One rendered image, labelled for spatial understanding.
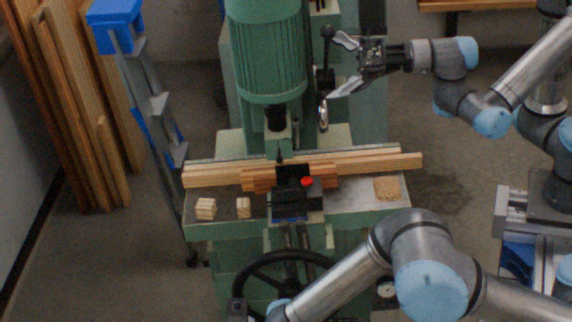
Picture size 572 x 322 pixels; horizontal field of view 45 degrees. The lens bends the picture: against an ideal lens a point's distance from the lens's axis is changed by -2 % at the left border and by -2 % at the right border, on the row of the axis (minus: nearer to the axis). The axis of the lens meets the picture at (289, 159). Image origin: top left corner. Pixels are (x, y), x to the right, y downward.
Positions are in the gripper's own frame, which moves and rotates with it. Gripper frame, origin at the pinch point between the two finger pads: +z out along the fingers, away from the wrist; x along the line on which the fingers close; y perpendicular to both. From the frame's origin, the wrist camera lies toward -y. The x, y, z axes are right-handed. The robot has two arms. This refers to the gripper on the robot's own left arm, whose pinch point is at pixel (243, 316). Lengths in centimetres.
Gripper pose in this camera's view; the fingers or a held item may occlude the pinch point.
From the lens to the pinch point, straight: 172.4
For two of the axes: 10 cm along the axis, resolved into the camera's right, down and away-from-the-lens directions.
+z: 0.0, -1.4, 9.9
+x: 10.0, -0.2, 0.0
